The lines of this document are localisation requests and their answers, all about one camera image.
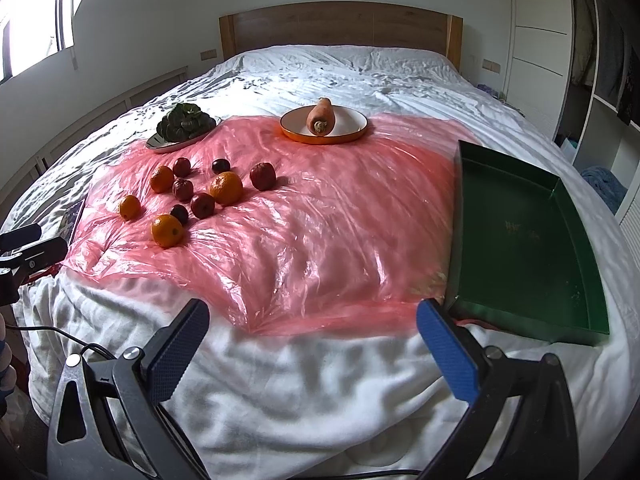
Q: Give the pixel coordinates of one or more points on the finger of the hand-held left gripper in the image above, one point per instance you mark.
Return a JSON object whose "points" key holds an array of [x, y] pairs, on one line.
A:
{"points": [[22, 236], [47, 252]]}

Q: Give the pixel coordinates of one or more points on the open white shelf unit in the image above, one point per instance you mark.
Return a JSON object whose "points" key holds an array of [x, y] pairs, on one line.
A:
{"points": [[610, 85]]}

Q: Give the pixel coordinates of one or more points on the striped white plate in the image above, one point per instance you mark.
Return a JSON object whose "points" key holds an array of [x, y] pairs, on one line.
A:
{"points": [[155, 144]]}

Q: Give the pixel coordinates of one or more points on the small orange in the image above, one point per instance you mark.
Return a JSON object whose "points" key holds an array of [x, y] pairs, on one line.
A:
{"points": [[129, 207]]}

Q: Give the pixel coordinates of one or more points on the pink plastic sheet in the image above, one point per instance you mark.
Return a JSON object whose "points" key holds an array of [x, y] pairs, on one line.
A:
{"points": [[325, 240]]}

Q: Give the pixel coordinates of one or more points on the window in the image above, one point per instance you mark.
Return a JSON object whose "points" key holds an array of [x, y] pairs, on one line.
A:
{"points": [[30, 20]]}

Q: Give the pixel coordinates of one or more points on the orange rimmed white plate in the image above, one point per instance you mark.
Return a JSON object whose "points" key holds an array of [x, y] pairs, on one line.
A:
{"points": [[350, 122]]}

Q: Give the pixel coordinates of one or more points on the carrot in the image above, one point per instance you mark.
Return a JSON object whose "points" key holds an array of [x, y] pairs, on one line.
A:
{"points": [[321, 115]]}

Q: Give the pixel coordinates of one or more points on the green metal tray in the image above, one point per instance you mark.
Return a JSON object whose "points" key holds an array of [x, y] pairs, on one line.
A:
{"points": [[520, 240]]}

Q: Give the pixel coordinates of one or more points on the person's left hand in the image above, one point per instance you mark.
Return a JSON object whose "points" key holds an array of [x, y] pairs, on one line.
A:
{"points": [[4, 360]]}

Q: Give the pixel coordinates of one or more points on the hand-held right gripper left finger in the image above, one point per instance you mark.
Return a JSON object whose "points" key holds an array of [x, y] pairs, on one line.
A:
{"points": [[182, 345]]}

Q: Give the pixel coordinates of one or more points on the beige wall socket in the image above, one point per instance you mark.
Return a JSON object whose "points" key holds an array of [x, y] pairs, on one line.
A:
{"points": [[491, 65], [208, 54]]}

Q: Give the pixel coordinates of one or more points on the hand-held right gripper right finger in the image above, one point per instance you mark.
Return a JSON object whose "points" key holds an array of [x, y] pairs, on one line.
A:
{"points": [[450, 355]]}

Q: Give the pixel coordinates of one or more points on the dark green bok choy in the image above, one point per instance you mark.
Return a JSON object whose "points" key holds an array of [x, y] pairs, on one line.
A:
{"points": [[182, 122]]}

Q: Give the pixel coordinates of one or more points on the wooden headboard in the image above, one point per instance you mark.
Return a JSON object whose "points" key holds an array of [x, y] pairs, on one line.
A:
{"points": [[340, 25]]}

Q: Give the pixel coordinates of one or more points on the blue knit blanket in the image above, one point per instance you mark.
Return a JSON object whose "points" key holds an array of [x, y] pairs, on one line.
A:
{"points": [[602, 185]]}

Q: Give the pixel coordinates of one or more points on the white wardrobe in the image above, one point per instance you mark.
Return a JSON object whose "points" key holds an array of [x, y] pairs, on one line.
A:
{"points": [[540, 35]]}

